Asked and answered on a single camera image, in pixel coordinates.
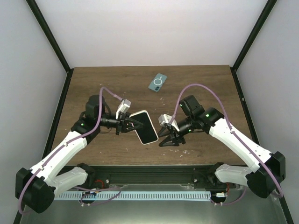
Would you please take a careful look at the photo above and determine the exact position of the black right frame post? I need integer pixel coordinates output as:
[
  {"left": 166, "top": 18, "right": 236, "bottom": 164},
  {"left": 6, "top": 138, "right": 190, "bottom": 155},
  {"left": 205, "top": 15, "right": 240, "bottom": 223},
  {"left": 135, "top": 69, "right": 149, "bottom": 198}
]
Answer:
[{"left": 230, "top": 0, "right": 278, "bottom": 70}]

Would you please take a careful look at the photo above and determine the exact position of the black frame post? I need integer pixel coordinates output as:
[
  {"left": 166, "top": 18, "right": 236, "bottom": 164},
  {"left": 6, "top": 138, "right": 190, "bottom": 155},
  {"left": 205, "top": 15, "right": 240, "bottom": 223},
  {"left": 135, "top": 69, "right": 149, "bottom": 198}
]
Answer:
[
  {"left": 25, "top": 0, "right": 71, "bottom": 73},
  {"left": 230, "top": 0, "right": 278, "bottom": 70}
]

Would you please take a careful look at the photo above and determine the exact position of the teal phone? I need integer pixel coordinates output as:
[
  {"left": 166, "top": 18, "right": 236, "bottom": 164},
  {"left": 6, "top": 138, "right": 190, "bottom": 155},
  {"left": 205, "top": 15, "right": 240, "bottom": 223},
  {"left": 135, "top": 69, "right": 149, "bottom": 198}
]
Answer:
[{"left": 148, "top": 73, "right": 167, "bottom": 92}]

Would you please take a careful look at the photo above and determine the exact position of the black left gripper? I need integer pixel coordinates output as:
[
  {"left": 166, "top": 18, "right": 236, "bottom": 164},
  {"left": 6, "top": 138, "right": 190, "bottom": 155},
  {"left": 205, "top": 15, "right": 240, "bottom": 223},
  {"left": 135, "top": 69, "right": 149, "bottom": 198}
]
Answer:
[{"left": 97, "top": 112, "right": 144, "bottom": 135}]

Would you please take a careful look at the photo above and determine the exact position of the black left frame post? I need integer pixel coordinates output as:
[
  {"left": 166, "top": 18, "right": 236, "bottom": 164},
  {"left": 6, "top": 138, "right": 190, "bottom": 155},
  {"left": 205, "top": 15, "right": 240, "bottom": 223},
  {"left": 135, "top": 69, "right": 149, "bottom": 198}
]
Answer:
[{"left": 25, "top": 0, "right": 71, "bottom": 73}]

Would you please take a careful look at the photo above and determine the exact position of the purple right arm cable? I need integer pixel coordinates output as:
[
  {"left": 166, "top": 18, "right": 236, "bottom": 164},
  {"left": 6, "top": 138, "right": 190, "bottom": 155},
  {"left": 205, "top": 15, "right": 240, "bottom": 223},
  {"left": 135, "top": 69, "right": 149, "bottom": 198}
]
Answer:
[{"left": 170, "top": 83, "right": 284, "bottom": 198}]

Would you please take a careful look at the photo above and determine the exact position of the cream phone case with ring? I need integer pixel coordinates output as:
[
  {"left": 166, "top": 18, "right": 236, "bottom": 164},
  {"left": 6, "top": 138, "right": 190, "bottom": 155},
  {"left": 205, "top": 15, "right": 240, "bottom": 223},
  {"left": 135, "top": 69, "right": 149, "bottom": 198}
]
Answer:
[{"left": 129, "top": 110, "right": 158, "bottom": 145}]

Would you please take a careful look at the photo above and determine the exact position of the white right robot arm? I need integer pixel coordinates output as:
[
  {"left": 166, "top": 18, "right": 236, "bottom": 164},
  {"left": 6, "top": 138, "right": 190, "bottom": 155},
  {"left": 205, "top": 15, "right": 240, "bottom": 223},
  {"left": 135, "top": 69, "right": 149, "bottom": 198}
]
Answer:
[{"left": 158, "top": 95, "right": 285, "bottom": 198}]

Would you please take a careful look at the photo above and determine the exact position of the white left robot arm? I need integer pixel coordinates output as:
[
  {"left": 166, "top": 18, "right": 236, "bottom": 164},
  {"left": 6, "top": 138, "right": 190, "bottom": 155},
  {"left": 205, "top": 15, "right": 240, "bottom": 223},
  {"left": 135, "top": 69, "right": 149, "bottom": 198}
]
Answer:
[{"left": 15, "top": 95, "right": 144, "bottom": 213}]

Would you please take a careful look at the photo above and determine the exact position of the light blue slotted cable duct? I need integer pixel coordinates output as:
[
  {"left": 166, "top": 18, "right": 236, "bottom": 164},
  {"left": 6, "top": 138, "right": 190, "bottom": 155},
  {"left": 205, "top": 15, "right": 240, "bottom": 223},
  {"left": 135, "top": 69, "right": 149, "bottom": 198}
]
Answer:
[{"left": 55, "top": 191, "right": 211, "bottom": 202}]

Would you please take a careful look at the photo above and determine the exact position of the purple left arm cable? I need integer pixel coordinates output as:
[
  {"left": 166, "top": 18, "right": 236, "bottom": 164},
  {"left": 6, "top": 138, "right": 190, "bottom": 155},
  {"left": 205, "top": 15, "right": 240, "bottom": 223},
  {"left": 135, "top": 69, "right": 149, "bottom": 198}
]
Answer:
[{"left": 18, "top": 87, "right": 122, "bottom": 215}]

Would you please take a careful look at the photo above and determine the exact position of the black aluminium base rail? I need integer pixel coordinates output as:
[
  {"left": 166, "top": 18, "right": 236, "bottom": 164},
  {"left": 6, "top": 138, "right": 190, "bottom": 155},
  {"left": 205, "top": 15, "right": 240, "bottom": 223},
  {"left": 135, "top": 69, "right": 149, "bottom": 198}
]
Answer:
[{"left": 80, "top": 165, "right": 236, "bottom": 190}]

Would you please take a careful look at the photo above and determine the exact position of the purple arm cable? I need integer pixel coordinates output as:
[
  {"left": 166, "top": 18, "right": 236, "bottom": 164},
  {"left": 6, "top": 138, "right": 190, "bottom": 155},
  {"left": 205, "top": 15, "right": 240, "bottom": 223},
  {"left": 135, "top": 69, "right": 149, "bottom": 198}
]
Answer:
[
  {"left": 170, "top": 83, "right": 284, "bottom": 198},
  {"left": 18, "top": 87, "right": 122, "bottom": 215}
]

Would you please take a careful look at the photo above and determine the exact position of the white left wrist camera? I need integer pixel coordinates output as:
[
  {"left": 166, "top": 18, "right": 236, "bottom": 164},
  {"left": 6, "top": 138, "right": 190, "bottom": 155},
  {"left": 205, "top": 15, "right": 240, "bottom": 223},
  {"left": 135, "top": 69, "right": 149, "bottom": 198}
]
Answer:
[{"left": 115, "top": 99, "right": 131, "bottom": 119}]

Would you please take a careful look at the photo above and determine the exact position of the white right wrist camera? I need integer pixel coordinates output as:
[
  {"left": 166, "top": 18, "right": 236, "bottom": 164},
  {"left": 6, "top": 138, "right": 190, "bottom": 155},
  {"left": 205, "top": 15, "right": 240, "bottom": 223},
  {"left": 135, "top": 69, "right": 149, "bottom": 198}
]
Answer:
[{"left": 158, "top": 114, "right": 179, "bottom": 131}]

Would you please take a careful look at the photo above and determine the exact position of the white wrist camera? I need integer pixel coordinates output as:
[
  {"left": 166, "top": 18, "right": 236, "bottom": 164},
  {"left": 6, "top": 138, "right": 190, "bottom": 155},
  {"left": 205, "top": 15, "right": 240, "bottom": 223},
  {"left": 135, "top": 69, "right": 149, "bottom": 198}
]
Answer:
[
  {"left": 115, "top": 99, "right": 131, "bottom": 119},
  {"left": 158, "top": 114, "right": 179, "bottom": 131}
]

